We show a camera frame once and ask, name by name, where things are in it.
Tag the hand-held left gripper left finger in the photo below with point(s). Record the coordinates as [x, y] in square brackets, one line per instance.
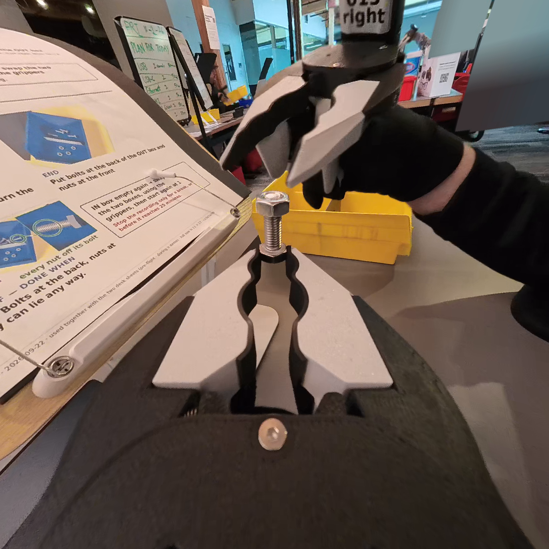
[201, 339]

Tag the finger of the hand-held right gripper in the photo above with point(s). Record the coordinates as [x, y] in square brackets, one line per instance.
[334, 128]
[266, 111]

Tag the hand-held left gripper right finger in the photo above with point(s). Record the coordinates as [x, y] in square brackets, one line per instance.
[339, 339]

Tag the silver hex bolt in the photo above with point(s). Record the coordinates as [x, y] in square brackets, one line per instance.
[272, 206]

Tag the yellow plastic bin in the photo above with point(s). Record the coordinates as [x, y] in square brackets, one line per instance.
[343, 240]

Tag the silver hex nut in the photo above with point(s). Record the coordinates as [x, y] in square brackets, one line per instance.
[272, 252]

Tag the person's right forearm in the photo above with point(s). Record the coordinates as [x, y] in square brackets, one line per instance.
[493, 223]

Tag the person's right hand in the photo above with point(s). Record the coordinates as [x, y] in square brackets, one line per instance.
[399, 158]

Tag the blue parts bin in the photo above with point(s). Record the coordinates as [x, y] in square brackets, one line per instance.
[245, 103]

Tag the white wipes canister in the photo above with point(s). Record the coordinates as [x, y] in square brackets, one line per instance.
[412, 64]

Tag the red canister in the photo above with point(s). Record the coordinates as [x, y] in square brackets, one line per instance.
[255, 161]

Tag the red parts tray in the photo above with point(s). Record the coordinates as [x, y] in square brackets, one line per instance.
[408, 89]

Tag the white printed box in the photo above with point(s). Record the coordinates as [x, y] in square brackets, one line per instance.
[439, 75]

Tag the curved document stand board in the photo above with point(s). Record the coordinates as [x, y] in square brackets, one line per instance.
[214, 171]

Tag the wooden pillar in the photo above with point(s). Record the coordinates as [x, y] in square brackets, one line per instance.
[206, 51]

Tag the small easel board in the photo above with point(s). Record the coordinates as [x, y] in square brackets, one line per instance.
[188, 64]

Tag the paper notice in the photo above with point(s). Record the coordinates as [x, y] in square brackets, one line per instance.
[209, 23]

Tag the large whiteboard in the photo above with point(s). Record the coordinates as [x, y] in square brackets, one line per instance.
[150, 64]

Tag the printed instruction sheet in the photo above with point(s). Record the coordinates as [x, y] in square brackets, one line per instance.
[85, 193]

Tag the black chair armrest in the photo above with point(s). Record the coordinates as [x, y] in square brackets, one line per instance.
[534, 313]

